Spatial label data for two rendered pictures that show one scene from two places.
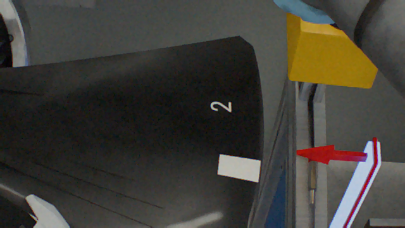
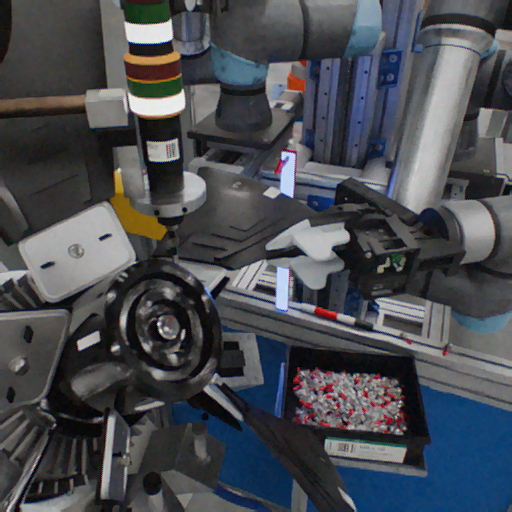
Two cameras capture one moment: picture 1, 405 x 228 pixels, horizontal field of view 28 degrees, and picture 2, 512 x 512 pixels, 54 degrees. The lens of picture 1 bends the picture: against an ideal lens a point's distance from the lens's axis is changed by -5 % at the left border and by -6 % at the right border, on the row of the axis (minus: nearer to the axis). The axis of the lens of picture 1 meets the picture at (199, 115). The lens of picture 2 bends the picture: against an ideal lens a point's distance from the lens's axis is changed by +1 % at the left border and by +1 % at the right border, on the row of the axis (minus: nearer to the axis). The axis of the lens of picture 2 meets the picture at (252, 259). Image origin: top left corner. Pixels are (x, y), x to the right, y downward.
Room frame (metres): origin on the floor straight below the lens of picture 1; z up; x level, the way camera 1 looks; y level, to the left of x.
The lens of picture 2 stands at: (0.09, 0.54, 1.50)
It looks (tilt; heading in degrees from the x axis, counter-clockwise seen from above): 36 degrees down; 296
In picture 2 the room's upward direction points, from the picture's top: straight up
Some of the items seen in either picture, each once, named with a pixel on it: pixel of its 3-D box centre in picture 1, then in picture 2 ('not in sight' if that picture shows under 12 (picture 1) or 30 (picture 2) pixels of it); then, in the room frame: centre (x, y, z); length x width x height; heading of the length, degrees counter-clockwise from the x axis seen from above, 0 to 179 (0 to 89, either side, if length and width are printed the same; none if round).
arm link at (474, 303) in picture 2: not in sight; (475, 285); (0.05, -0.07, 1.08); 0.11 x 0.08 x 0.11; 1
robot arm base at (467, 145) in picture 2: not in sight; (447, 127); (0.17, -0.63, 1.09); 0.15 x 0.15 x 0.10
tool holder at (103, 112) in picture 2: not in sight; (151, 149); (0.35, 0.21, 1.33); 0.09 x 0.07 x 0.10; 38
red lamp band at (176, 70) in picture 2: not in sight; (153, 65); (0.34, 0.21, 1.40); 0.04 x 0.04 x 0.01
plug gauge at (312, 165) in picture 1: (312, 175); not in sight; (0.52, -0.14, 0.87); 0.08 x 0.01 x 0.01; 1
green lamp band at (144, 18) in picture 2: not in sight; (146, 10); (0.34, 0.21, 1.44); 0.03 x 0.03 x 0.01
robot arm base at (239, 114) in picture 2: not in sight; (243, 102); (0.66, -0.59, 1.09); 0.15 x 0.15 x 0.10
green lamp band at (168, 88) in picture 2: not in sight; (155, 82); (0.34, 0.21, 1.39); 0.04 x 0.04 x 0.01
